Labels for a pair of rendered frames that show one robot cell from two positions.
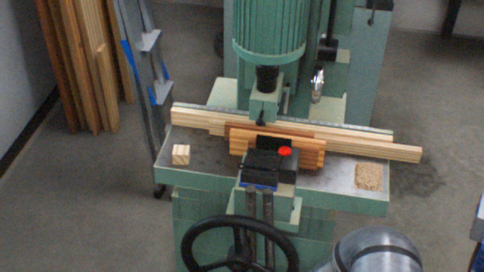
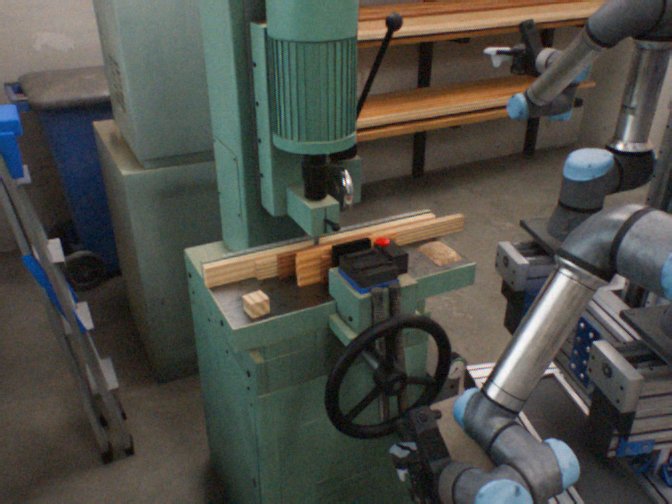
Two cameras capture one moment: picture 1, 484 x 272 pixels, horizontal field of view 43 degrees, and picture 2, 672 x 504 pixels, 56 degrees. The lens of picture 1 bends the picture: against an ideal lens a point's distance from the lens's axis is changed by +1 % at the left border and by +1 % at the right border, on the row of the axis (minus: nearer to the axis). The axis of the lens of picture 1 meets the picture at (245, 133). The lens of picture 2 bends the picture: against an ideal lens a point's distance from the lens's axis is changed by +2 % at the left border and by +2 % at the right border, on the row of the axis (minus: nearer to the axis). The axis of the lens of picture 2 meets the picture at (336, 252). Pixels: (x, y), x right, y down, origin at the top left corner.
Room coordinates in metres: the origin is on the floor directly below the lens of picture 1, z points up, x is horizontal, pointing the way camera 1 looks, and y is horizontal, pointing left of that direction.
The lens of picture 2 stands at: (0.19, 0.67, 1.62)
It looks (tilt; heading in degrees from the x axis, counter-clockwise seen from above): 28 degrees down; 324
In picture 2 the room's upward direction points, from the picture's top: straight up
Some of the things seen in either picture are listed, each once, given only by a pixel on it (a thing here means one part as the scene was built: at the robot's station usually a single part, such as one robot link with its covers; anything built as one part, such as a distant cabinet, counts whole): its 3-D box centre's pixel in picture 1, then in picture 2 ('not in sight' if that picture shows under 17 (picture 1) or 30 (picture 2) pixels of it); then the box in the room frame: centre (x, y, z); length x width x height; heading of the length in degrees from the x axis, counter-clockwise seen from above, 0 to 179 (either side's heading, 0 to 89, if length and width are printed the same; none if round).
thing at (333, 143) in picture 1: (312, 140); (366, 244); (1.23, -0.18, 0.92); 0.56 x 0.02 x 0.04; 81
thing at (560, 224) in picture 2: not in sight; (577, 216); (1.10, -0.83, 0.87); 0.15 x 0.15 x 0.10
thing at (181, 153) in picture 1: (181, 154); (256, 304); (1.16, 0.16, 0.92); 0.04 x 0.04 x 0.04; 89
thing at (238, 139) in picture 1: (276, 147); (347, 257); (1.18, -0.08, 0.94); 0.25 x 0.01 x 0.08; 81
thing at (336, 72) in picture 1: (330, 72); (340, 178); (1.41, -0.23, 1.02); 0.09 x 0.07 x 0.12; 81
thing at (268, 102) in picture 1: (267, 97); (313, 211); (1.27, -0.06, 1.03); 0.14 x 0.07 x 0.09; 171
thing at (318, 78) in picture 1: (318, 82); (339, 188); (1.36, -0.19, 1.02); 0.12 x 0.03 x 0.12; 171
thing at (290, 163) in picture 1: (270, 166); (375, 263); (1.05, -0.06, 0.99); 0.13 x 0.11 x 0.06; 81
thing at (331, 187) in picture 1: (271, 176); (352, 292); (1.14, -0.07, 0.87); 0.61 x 0.30 x 0.06; 81
